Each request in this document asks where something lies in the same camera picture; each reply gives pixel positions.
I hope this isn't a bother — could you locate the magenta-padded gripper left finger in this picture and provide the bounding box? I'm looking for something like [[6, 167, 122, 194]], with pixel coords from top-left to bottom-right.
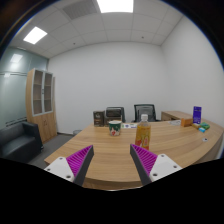
[[43, 144, 95, 187]]

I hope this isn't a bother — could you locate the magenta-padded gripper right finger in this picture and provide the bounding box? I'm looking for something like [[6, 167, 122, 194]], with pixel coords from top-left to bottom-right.
[[129, 143, 184, 186]]

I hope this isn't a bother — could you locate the orange-label tea bottle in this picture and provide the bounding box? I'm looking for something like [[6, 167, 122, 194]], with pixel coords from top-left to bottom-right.
[[134, 113, 152, 151]]

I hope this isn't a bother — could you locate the white sheet with circle print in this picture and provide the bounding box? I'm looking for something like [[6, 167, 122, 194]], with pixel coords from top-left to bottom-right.
[[168, 119, 183, 127]]

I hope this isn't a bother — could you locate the wooden glass-door cabinet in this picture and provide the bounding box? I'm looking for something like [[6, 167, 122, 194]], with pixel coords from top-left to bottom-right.
[[25, 67, 58, 144]]

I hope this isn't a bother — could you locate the orange wooden box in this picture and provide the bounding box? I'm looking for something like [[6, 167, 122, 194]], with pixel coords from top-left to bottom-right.
[[180, 117, 194, 128]]

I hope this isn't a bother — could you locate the black leather sofa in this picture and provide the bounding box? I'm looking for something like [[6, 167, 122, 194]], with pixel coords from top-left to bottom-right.
[[0, 121, 44, 164]]

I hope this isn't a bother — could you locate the wooden side desk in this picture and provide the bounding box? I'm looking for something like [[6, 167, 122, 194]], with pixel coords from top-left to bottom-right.
[[160, 110, 194, 123]]

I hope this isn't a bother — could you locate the printed paper sheet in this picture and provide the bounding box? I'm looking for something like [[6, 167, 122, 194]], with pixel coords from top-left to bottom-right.
[[121, 122, 138, 130]]

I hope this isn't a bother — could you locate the black mesh office chair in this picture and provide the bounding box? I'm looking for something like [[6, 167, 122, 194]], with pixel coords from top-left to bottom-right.
[[131, 103, 160, 124]]

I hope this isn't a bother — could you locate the green box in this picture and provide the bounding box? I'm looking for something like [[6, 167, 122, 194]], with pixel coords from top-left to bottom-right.
[[199, 122, 211, 131]]

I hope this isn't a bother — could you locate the purple box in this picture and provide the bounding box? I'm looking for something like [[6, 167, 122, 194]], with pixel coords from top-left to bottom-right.
[[192, 105, 203, 125]]

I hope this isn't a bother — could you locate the green and white mug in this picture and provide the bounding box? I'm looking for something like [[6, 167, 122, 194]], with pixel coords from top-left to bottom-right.
[[108, 120, 123, 137]]

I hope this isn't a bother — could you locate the tall dark brown carton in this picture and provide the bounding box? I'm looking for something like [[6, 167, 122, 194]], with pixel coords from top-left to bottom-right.
[[92, 110, 106, 128]]

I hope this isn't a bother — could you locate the dark fabric office chair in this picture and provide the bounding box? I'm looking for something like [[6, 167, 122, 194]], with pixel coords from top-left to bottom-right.
[[105, 106, 127, 124]]

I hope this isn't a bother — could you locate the small ceiling light panel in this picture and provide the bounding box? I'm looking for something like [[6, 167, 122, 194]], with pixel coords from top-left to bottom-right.
[[22, 26, 48, 46]]

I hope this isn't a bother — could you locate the ceiling air vent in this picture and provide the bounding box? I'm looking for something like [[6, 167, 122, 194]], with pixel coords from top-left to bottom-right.
[[61, 0, 99, 20]]

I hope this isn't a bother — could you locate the large ceiling light panel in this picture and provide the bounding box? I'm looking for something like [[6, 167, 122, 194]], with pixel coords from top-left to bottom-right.
[[96, 0, 135, 14]]

